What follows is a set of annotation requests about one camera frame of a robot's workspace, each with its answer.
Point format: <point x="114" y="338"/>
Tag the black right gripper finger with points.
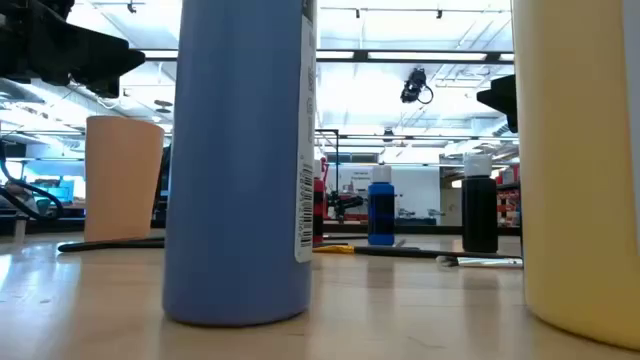
<point x="502" y="97"/>

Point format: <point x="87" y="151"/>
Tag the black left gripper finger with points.
<point x="102" y="87"/>
<point x="100" y="55"/>

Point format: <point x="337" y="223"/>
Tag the large yellow paint bottle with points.
<point x="570" y="150"/>

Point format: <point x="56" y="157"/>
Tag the orange plastic cup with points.
<point x="122" y="180"/>

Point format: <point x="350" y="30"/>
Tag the small black paint bottle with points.
<point x="480" y="215"/>

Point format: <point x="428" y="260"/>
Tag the large periwinkle paint bottle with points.
<point x="235" y="150"/>

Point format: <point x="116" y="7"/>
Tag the black paintbrush orange ferrule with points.
<point x="110" y="245"/>

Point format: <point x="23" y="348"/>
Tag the black paintbrush white bristles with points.
<point x="480" y="261"/>

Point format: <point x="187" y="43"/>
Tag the small dark blue paint bottle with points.
<point x="381" y="210"/>

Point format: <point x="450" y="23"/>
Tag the long black paintbrush yellow ferrule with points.
<point x="425" y="253"/>

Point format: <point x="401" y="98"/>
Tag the thin black paintbrush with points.
<point x="400" y="243"/>

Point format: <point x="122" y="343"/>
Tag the small maroon paint bottle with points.
<point x="318" y="210"/>

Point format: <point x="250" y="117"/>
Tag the small black robot arm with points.
<point x="345" y="202"/>

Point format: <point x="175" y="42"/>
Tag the red storage bin shelf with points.
<point x="507" y="200"/>

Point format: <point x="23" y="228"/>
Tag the computer monitor blue screen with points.
<point x="55" y="192"/>

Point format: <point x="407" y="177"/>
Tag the black monitor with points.
<point x="162" y="190"/>

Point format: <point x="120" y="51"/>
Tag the white partition board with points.
<point x="415" y="190"/>

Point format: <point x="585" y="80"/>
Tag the black metal beam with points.
<point x="360" y="56"/>

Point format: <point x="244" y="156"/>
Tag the black metal stand frame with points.
<point x="338" y="165"/>

